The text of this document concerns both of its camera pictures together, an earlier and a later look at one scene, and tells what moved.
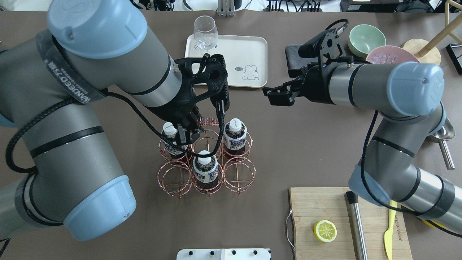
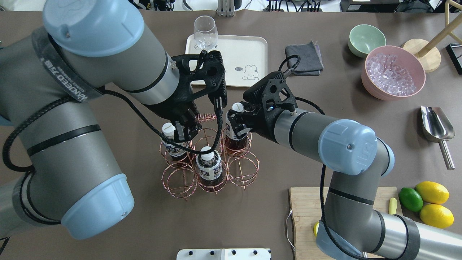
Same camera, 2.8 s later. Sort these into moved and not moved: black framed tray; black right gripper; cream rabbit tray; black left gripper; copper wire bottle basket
Moved: black right gripper
Not moved: black framed tray; cream rabbit tray; black left gripper; copper wire bottle basket
